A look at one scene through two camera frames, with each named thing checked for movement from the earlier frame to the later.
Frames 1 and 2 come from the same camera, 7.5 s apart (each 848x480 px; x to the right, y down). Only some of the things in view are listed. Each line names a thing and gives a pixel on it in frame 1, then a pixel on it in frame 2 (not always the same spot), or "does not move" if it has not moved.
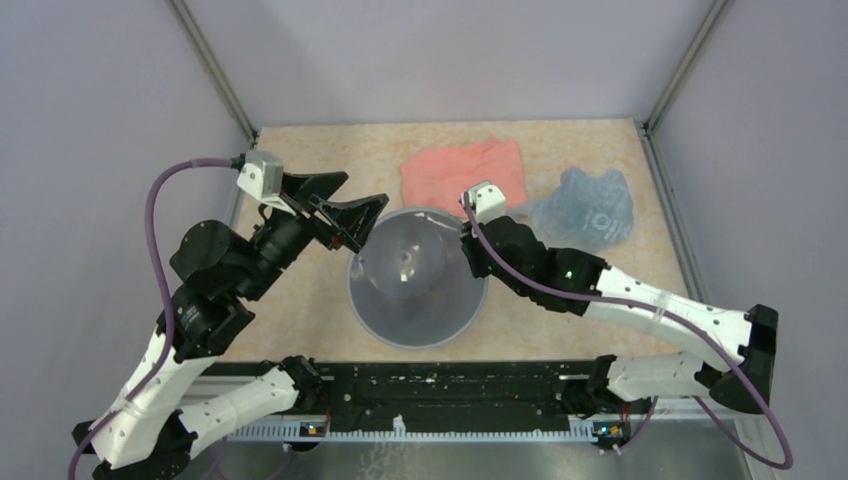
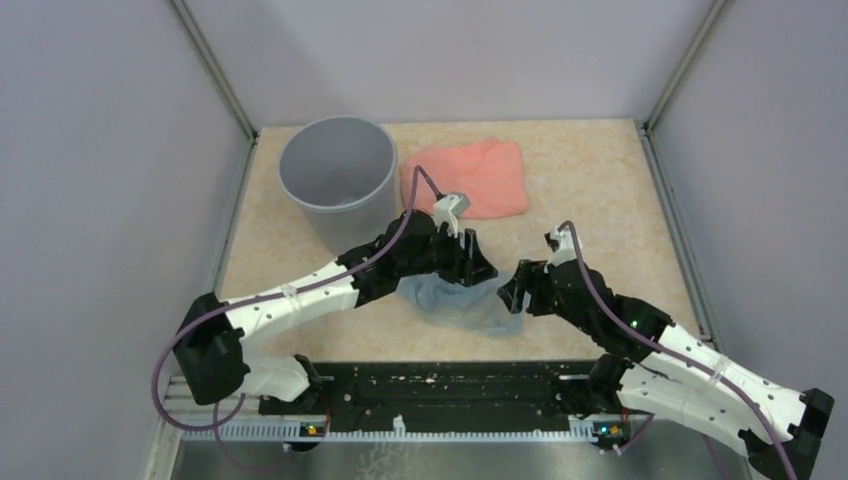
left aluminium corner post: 215,69 does not move
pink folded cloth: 436,177 does not move
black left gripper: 352,218 → 468,266
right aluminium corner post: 683,63 does not move
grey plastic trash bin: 410,284 → 340,175
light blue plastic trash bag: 582,211 → 479,306
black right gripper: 470,248 → 530,274
